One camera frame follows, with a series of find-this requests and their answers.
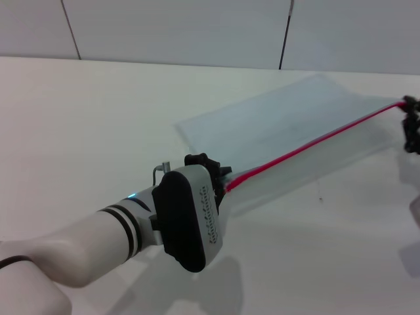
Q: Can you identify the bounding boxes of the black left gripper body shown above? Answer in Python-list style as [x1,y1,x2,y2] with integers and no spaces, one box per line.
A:
[184,152,221,180]

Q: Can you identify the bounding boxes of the transparent document bag red zipper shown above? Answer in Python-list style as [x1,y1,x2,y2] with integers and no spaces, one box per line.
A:
[175,73,410,220]

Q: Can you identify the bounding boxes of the black grey left wrist camera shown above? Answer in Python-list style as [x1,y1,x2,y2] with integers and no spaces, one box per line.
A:
[151,165,225,274]

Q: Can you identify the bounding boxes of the grey left wrist cable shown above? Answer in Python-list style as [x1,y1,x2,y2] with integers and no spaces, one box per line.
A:
[152,160,171,187]

